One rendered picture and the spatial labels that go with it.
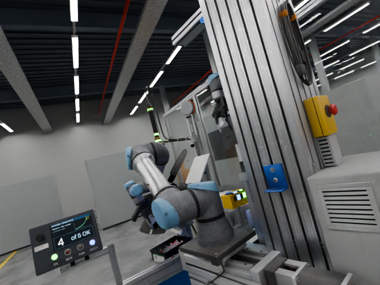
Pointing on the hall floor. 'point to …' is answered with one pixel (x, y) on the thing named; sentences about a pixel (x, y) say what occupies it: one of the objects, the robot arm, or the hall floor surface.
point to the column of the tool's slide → (198, 145)
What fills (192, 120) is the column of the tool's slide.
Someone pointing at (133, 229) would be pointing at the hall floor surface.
